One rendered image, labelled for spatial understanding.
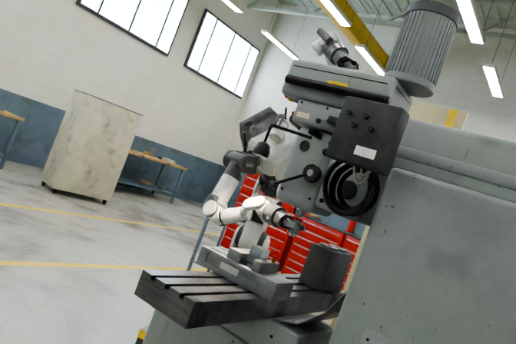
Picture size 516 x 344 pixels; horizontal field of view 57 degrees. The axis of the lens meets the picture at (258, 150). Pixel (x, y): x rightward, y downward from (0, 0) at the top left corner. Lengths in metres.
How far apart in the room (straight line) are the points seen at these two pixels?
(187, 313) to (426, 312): 0.70
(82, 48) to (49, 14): 0.90
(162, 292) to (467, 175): 1.03
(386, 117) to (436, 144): 0.28
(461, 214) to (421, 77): 0.56
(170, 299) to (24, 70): 8.27
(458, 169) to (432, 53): 0.46
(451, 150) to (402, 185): 0.22
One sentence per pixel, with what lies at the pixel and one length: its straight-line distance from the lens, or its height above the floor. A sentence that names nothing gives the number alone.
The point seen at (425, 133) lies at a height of 1.72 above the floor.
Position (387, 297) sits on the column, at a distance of 1.59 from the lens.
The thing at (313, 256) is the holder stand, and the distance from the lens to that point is 2.25.
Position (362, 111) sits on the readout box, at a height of 1.68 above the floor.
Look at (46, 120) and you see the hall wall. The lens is 9.88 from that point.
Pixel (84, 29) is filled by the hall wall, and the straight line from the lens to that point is 10.02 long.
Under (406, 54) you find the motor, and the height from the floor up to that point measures 1.99.
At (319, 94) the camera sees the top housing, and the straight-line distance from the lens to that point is 1.91.
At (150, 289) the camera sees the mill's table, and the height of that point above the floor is 0.94.
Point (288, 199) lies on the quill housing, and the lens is 1.89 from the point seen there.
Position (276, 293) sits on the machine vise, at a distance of 1.73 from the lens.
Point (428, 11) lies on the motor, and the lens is 1.94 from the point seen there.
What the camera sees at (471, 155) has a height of 1.68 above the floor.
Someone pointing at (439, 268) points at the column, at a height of 1.31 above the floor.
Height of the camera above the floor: 1.39
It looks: 2 degrees up
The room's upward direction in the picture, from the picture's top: 20 degrees clockwise
